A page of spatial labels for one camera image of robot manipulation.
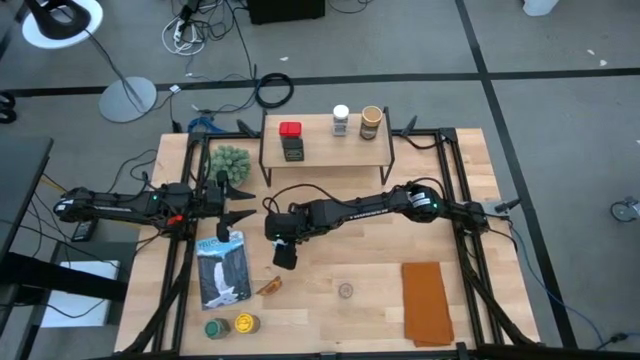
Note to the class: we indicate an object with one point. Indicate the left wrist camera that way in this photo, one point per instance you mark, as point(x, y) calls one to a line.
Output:
point(223, 234)

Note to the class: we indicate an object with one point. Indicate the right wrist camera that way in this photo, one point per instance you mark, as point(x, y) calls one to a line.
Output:
point(286, 257)

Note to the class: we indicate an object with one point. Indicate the grey caster wheel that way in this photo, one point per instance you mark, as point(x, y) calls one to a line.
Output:
point(622, 211)

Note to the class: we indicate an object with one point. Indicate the small cork-top glass jar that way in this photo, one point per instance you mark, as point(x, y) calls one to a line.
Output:
point(345, 290)

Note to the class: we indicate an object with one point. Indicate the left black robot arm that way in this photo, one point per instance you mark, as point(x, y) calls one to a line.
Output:
point(110, 207)

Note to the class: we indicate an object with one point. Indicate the white power strip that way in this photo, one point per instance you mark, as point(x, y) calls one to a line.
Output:
point(178, 32)

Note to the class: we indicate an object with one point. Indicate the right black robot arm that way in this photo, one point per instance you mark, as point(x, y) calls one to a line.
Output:
point(360, 212)

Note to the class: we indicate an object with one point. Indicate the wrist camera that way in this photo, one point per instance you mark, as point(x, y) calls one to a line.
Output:
point(223, 234)
point(286, 257)

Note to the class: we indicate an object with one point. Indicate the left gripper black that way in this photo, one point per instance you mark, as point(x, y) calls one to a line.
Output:
point(217, 200)

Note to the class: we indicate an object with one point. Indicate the black aluminium table frame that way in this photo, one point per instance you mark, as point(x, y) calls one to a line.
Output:
point(196, 137)

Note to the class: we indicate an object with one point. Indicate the black chair wheels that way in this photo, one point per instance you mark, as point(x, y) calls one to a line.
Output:
point(6, 115)

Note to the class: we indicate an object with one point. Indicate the black power adapter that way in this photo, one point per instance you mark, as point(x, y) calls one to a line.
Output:
point(84, 228)

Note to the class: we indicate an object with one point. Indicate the dark green spice tin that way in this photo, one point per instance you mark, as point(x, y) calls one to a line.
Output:
point(292, 149)

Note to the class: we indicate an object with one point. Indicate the black desk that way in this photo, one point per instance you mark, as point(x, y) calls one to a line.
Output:
point(20, 175)

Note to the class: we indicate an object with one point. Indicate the black box on floor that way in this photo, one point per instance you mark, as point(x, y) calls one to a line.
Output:
point(285, 10)

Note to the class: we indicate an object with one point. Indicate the right arm grey base plate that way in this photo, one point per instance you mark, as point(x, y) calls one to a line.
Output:
point(490, 206)

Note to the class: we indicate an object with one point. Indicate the black mounted camera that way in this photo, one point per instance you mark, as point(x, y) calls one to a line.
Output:
point(247, 129)
point(409, 126)

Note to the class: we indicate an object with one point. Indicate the tan-lid spice jar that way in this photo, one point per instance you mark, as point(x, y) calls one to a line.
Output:
point(371, 116)

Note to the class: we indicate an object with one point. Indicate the folded orange cloth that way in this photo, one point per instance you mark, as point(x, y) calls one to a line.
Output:
point(425, 305)

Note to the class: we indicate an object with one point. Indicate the green succulent in patterned pot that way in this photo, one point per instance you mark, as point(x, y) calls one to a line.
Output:
point(229, 164)

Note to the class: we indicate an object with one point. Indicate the white container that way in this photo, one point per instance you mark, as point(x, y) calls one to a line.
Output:
point(540, 6)

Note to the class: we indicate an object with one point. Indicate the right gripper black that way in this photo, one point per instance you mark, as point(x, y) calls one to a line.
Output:
point(284, 227)

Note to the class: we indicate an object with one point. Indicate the white box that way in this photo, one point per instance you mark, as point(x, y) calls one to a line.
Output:
point(75, 310)

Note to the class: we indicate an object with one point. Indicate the orange taco seasoning packet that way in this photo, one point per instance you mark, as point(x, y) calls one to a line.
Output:
point(272, 286)

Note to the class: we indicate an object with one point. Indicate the wooden shelf black metal legs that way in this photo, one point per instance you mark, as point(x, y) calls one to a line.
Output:
point(320, 147)

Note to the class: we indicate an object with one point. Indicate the floor lamp with round base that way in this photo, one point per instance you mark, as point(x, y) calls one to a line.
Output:
point(127, 100)

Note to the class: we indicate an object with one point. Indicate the red-lid spice tin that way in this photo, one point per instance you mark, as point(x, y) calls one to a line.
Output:
point(290, 129)

